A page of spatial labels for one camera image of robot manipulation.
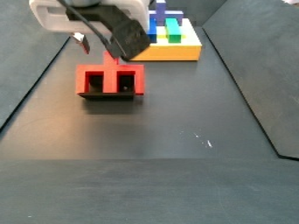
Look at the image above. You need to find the green long bar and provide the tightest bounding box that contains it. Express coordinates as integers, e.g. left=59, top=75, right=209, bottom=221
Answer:
left=165, top=17, right=182, bottom=44

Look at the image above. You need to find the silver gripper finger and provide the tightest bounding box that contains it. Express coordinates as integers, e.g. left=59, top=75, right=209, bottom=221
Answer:
left=73, top=32, right=90, bottom=54

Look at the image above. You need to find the purple cross block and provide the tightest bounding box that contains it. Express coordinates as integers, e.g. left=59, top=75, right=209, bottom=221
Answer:
left=150, top=0, right=183, bottom=26

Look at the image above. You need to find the yellow base board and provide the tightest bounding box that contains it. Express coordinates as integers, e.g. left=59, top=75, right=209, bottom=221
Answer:
left=133, top=18, right=202, bottom=61

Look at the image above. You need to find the blue long bar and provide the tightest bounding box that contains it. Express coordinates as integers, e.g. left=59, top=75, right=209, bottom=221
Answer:
left=147, top=18, right=157, bottom=43

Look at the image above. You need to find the red E-shaped block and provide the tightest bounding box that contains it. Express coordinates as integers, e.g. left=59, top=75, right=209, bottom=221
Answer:
left=75, top=52, right=146, bottom=95

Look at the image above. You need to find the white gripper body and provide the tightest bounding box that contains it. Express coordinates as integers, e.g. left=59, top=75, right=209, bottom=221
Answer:
left=30, top=0, right=150, bottom=33

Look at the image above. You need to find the black camera cable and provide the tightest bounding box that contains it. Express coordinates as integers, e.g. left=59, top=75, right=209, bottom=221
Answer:
left=58, top=0, right=118, bottom=56

